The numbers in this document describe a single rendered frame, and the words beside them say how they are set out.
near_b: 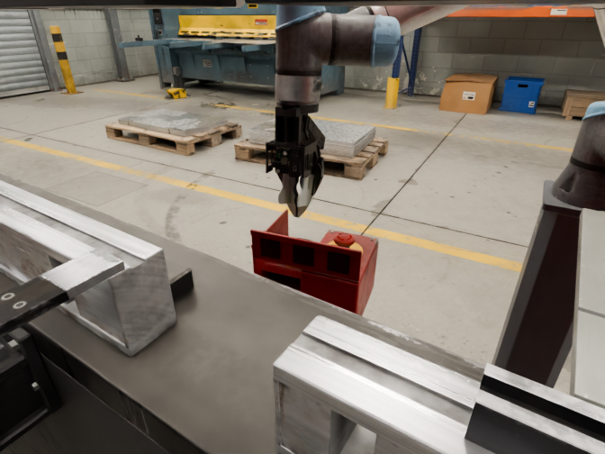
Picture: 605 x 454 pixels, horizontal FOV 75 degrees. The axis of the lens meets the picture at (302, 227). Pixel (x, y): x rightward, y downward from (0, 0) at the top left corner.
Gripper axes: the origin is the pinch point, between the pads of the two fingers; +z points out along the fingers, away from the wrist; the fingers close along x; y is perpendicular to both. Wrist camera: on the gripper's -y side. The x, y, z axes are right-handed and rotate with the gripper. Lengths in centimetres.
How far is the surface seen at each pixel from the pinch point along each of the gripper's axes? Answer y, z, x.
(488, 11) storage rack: -503, -79, 34
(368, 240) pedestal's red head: -3.7, 5.6, 13.4
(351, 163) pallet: -233, 51, -48
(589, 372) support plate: 45, -12, 35
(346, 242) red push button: 3.2, 3.5, 10.7
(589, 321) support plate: 40, -13, 36
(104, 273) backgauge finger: 47.9, -12.3, 3.5
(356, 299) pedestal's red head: 9.9, 10.3, 15.0
